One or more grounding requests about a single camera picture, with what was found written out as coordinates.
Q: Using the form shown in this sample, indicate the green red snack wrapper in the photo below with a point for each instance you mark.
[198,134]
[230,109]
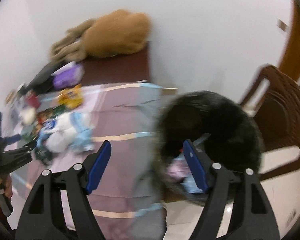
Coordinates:
[33,132]

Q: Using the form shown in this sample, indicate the clear blue plastic packaging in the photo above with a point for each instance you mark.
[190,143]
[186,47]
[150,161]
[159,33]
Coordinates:
[82,142]

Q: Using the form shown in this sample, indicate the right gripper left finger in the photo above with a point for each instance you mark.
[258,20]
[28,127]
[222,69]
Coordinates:
[42,216]

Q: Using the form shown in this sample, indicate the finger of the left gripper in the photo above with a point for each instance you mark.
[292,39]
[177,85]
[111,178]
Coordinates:
[28,147]
[11,140]

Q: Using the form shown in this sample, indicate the wall light switch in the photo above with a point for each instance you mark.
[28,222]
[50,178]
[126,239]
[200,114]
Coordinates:
[282,26]

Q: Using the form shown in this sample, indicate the white dough in bag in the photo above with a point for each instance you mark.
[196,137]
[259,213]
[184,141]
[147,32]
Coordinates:
[28,116]

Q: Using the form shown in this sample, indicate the black lined trash bin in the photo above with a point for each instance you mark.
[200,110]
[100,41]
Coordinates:
[230,137]

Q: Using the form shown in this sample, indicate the red soda can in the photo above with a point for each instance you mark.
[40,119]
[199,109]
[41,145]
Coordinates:
[32,100]

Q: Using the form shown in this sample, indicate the white paper cup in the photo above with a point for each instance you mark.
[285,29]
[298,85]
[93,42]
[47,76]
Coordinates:
[63,123]

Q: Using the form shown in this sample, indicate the yellow chip bag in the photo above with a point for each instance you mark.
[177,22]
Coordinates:
[71,98]

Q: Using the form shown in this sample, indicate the brown plush cushion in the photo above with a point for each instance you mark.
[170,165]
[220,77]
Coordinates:
[118,33]

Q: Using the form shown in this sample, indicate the plaid bed sheet cloth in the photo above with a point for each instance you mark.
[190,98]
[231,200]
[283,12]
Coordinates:
[127,202]

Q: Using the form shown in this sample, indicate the purple tissue pack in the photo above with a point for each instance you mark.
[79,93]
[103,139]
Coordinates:
[68,76]

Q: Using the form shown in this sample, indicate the pink paper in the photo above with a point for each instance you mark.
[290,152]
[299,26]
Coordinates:
[178,170]

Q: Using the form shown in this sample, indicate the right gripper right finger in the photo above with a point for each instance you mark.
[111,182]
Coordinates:
[252,216]

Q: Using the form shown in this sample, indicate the white blue ointment box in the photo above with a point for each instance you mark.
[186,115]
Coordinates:
[49,126]

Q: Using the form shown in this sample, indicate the black bag on table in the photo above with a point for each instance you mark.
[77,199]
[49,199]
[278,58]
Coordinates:
[43,81]

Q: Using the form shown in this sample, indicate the carved wooden chair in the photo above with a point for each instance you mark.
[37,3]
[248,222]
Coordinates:
[278,116]

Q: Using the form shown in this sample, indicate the wooden door frame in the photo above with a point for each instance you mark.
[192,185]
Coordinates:
[290,62]

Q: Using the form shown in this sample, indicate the beige plush toy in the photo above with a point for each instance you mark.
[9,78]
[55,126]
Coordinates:
[70,47]

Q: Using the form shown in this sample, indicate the dark wooden table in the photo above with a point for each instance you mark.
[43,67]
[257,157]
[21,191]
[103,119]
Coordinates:
[116,69]

